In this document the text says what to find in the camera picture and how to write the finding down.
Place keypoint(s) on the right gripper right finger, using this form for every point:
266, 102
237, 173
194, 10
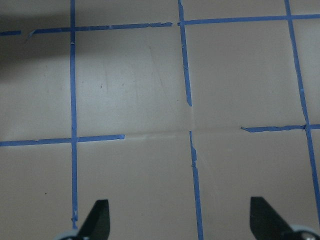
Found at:
266, 224

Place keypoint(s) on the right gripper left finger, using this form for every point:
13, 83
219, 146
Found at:
97, 224

